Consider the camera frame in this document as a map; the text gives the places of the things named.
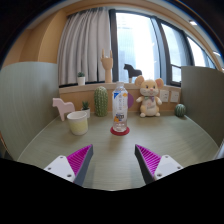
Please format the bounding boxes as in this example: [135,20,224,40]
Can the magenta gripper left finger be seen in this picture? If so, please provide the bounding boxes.
[44,144,93,186]

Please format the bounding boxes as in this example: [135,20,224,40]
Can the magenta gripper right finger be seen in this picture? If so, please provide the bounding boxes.
[135,144,183,184]

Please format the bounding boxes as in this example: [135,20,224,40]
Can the clear plastic water bottle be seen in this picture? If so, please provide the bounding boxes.
[112,81,128,132]

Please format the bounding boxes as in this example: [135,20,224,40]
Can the pale yellow cup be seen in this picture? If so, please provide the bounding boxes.
[67,111,88,135]

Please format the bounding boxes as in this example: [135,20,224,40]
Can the red round coaster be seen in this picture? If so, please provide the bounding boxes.
[110,127,130,136]

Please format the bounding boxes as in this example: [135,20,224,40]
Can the pink wooden horse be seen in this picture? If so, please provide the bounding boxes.
[52,98,75,121]

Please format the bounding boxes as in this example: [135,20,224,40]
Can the round green ceramic cactus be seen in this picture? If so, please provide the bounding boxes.
[175,104,186,117]

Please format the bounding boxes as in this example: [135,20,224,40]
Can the small potted plant on desk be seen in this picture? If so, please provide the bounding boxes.
[81,101,90,118]

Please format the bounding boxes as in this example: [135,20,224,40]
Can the plush mouse toy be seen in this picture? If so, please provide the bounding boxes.
[135,75,164,118]

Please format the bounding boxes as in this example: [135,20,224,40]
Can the purple round number sign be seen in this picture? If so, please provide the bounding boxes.
[128,93,134,109]

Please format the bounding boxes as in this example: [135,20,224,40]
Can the tall green ceramic cactus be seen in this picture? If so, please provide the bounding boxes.
[94,86,108,117]

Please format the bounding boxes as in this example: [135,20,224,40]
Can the white potted plant on sill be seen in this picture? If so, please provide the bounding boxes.
[77,72,85,86]

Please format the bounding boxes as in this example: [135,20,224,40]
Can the left green partition panel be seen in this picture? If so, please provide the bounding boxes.
[0,62,59,160]

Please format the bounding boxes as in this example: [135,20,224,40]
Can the green partition panel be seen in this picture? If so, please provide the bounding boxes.
[181,66,224,145]
[0,62,59,160]

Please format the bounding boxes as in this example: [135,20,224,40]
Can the right green partition panel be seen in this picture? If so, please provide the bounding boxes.
[181,66,224,145]

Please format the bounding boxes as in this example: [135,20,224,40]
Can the black wooden horse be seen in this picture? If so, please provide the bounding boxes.
[124,64,142,82]

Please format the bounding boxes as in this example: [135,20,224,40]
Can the wooden hand model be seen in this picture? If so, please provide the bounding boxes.
[101,52,113,83]

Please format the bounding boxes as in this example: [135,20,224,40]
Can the white wall socket left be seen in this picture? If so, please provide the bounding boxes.
[160,90,169,102]

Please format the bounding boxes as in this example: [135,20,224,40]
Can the white wall socket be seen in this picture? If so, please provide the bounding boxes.
[160,90,169,102]
[170,91,179,103]

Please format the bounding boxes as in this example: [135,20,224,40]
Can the white wall socket right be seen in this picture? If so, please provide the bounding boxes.
[170,91,179,103]

